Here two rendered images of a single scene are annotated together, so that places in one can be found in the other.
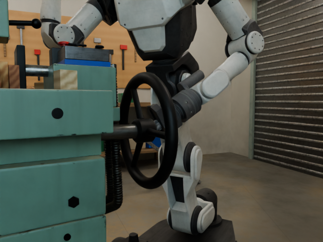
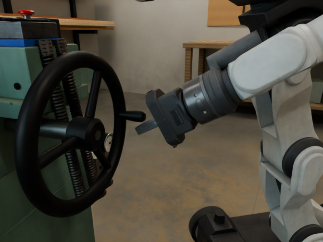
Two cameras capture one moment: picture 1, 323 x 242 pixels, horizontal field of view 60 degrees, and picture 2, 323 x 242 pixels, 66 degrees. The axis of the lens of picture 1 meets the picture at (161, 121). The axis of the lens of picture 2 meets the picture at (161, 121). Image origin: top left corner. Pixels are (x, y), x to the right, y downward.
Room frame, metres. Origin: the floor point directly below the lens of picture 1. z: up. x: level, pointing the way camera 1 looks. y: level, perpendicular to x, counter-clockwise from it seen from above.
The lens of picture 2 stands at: (0.53, -0.36, 0.98)
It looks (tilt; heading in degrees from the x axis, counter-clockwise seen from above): 20 degrees down; 49
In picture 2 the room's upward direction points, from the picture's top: straight up
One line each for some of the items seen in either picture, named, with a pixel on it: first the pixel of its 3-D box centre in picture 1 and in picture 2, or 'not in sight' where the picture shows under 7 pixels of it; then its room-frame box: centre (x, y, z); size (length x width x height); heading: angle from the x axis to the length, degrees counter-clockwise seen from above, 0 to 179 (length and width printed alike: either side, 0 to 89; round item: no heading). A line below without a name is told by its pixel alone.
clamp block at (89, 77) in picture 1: (78, 87); (31, 67); (0.66, 0.19, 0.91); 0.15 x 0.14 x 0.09; 30
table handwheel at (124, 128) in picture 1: (115, 132); (52, 128); (0.66, 0.11, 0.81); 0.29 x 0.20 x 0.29; 30
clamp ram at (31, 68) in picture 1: (35, 70); not in sight; (0.61, 0.27, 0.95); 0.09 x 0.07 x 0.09; 30
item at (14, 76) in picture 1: (12, 81); not in sight; (0.58, 0.31, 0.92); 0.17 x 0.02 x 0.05; 30
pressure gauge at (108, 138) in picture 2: not in sight; (105, 144); (0.86, 0.29, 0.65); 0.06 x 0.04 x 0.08; 30
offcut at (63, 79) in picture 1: (65, 81); not in sight; (0.52, 0.18, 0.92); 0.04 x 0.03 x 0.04; 38
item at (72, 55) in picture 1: (78, 56); (27, 29); (0.67, 0.20, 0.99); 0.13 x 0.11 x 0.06; 30
